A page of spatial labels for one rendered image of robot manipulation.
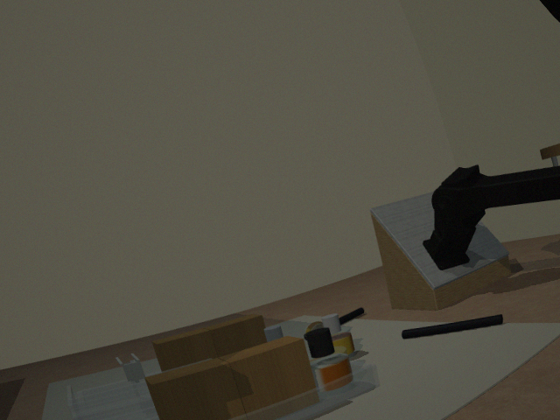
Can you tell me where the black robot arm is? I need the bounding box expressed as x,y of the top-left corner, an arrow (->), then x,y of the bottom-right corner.
423,164 -> 560,270

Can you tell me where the black cylindrical rod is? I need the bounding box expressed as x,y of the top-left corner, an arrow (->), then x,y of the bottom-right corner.
402,314 -> 503,339
339,308 -> 364,325

